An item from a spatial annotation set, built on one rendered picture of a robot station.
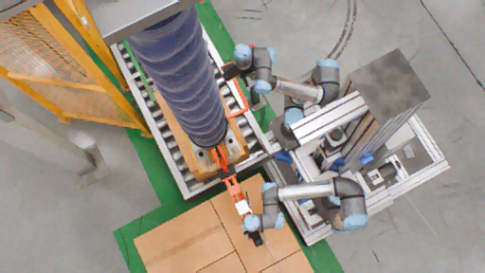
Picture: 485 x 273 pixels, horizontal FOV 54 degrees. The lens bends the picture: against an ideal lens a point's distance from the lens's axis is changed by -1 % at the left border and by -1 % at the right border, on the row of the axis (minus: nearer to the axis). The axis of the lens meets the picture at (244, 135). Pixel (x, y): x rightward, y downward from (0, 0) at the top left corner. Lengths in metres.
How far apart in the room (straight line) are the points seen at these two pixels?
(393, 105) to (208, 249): 1.82
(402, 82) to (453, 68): 2.46
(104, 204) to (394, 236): 2.36
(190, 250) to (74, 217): 1.22
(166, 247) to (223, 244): 0.39
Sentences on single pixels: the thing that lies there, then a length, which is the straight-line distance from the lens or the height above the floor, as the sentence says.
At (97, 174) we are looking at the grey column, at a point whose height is 0.01.
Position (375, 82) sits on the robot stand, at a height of 2.03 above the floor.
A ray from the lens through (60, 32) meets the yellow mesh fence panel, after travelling 2.47.
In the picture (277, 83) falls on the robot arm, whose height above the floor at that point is 1.82.
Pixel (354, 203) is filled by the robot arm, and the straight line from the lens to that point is 2.23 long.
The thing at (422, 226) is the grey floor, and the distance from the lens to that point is 4.06.
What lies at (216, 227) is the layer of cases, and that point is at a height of 0.54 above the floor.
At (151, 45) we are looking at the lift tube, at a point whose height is 2.64.
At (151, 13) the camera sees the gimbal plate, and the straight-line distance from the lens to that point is 1.17.
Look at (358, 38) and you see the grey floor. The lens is 4.38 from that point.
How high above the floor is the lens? 3.86
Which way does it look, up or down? 75 degrees down
